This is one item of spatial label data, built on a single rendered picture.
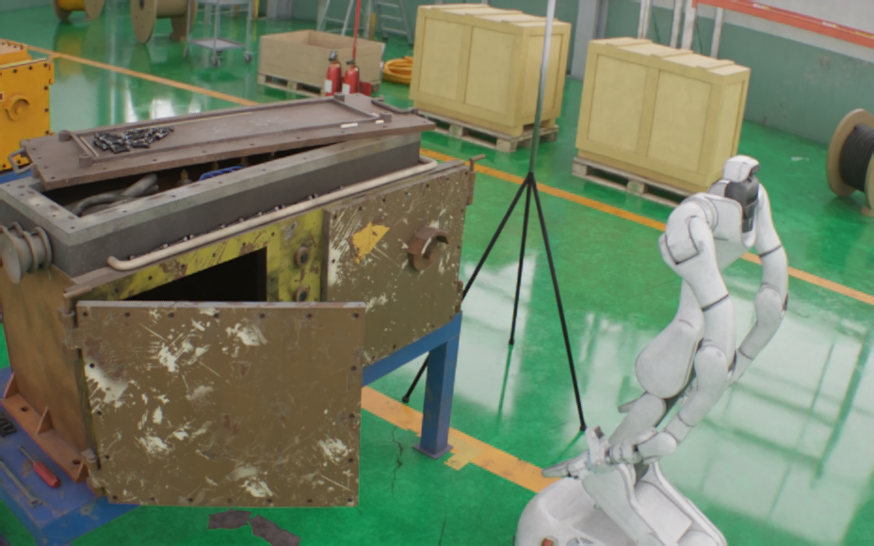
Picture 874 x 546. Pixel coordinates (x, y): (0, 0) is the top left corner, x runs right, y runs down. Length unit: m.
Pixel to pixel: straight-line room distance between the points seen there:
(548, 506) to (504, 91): 5.17
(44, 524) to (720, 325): 1.71
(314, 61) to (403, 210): 6.41
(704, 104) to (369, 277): 4.37
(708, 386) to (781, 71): 8.97
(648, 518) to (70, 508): 1.62
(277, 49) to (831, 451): 7.22
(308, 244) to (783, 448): 2.44
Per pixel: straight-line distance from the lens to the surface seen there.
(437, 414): 3.30
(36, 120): 4.77
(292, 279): 2.31
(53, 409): 2.37
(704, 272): 1.91
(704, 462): 3.67
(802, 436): 4.06
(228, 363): 1.86
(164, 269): 1.99
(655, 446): 2.13
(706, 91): 6.49
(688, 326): 2.16
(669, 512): 2.60
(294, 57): 9.10
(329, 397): 1.91
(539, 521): 2.60
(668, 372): 2.23
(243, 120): 2.67
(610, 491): 2.48
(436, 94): 7.83
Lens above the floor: 2.05
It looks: 23 degrees down
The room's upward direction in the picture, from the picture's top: 6 degrees clockwise
